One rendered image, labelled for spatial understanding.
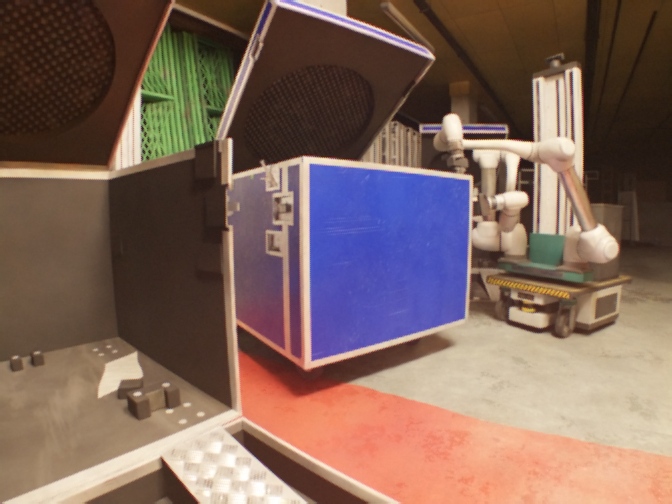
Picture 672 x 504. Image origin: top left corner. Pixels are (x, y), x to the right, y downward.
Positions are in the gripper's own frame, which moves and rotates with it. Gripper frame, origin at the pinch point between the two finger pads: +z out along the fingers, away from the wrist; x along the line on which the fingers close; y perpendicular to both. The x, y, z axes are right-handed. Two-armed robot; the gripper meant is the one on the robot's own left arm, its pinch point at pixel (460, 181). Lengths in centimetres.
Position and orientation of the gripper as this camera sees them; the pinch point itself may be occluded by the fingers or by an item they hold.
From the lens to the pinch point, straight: 213.0
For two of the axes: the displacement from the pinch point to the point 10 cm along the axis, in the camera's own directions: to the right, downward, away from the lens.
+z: 1.0, 9.9, -0.4
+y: 5.7, -0.9, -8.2
